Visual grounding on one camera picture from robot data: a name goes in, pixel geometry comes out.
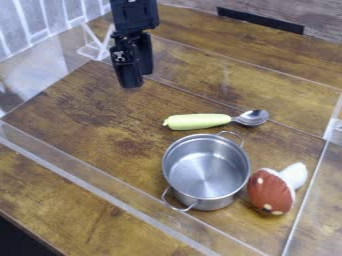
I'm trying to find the clear acrylic barrier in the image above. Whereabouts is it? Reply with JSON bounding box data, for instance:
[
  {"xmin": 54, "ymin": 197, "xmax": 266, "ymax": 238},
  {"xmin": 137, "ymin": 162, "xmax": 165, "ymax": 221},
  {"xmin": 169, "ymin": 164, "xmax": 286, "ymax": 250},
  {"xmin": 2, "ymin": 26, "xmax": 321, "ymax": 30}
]
[
  {"xmin": 282, "ymin": 95, "xmax": 342, "ymax": 256},
  {"xmin": 0, "ymin": 120, "xmax": 268, "ymax": 256}
]

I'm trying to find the clear acrylic right barrier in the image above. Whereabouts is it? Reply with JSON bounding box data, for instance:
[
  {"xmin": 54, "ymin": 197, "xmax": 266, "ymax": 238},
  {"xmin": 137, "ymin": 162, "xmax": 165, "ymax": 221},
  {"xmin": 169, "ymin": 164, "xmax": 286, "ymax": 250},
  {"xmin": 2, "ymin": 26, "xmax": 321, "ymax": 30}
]
[{"xmin": 282, "ymin": 95, "xmax": 342, "ymax": 256}]

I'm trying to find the red plush mushroom toy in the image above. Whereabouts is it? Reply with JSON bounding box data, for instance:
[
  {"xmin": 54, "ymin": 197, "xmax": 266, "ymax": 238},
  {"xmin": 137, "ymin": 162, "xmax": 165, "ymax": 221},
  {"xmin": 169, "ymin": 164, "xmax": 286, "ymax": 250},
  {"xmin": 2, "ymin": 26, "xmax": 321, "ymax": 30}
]
[{"xmin": 248, "ymin": 162, "xmax": 308, "ymax": 216}]

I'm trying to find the clear acrylic front barrier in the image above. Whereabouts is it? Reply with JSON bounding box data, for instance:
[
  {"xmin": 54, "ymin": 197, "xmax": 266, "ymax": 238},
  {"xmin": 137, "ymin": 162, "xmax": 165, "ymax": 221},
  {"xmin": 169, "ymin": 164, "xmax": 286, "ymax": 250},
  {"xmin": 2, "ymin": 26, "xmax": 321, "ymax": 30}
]
[{"xmin": 0, "ymin": 120, "xmax": 268, "ymax": 256}]

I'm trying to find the clear acrylic triangle bracket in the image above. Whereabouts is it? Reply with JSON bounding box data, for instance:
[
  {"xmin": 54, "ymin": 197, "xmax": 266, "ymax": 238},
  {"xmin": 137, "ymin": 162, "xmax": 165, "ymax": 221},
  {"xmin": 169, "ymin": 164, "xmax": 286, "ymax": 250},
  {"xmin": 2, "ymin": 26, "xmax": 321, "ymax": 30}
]
[{"xmin": 77, "ymin": 23, "xmax": 115, "ymax": 61}]

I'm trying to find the black strip on table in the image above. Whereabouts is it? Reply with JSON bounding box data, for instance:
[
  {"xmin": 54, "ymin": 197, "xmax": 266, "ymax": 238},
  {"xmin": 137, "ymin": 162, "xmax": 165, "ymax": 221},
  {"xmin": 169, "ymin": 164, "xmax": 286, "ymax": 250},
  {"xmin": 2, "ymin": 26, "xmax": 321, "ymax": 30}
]
[{"xmin": 217, "ymin": 7, "xmax": 305, "ymax": 35}]

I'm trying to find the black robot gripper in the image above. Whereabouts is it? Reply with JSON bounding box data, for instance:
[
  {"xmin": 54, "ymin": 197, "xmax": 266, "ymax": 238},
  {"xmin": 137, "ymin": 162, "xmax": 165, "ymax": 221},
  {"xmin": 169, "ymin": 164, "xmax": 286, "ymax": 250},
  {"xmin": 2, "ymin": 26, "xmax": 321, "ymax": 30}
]
[{"xmin": 110, "ymin": 0, "xmax": 159, "ymax": 88}]

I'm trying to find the green handled metal spoon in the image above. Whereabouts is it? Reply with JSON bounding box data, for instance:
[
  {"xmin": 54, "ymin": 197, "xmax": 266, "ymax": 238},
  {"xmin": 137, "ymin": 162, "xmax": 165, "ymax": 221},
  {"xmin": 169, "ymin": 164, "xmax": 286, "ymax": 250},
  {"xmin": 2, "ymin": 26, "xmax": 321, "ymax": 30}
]
[{"xmin": 163, "ymin": 110, "xmax": 270, "ymax": 130}]

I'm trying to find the small steel pot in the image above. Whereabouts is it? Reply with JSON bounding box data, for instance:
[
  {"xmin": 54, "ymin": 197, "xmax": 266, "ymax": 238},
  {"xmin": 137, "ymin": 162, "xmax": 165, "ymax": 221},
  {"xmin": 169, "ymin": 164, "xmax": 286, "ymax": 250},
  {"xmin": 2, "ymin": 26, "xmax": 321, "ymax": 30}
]
[{"xmin": 162, "ymin": 131, "xmax": 252, "ymax": 212}]

